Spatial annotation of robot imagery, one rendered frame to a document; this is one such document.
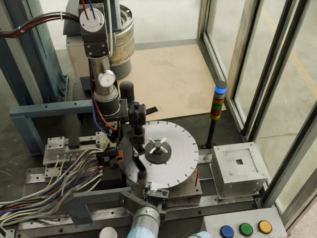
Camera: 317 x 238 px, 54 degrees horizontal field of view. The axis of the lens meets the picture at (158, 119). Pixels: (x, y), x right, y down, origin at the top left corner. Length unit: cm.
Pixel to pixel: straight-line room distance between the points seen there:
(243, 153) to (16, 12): 110
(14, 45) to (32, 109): 29
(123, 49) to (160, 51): 41
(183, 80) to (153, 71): 19
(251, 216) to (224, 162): 24
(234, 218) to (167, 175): 29
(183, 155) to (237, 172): 23
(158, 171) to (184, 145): 16
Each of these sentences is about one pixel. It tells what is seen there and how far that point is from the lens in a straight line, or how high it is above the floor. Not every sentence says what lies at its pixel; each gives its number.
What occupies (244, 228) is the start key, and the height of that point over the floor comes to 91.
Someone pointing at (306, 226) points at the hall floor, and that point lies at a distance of 235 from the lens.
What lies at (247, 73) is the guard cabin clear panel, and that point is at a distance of 151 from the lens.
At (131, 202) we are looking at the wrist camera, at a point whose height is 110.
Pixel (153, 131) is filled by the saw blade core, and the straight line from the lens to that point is 133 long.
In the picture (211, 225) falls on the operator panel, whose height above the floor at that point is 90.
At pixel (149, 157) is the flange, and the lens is 124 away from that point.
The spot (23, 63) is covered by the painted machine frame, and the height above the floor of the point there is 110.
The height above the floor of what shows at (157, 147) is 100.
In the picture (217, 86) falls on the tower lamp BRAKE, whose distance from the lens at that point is 124.
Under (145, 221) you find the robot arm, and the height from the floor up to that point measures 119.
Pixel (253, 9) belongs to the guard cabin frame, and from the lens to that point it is 140.
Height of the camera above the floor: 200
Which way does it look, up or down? 50 degrees down
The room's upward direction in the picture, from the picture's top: straight up
